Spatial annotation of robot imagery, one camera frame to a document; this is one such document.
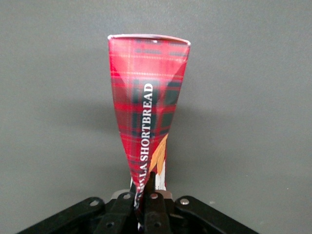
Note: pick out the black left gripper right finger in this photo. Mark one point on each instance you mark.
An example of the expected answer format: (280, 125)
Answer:
(154, 214)

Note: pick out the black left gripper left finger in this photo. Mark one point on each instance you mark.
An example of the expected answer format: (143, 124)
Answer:
(117, 214)

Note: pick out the red tartan cookie box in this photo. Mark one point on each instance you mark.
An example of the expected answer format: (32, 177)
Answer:
(146, 97)

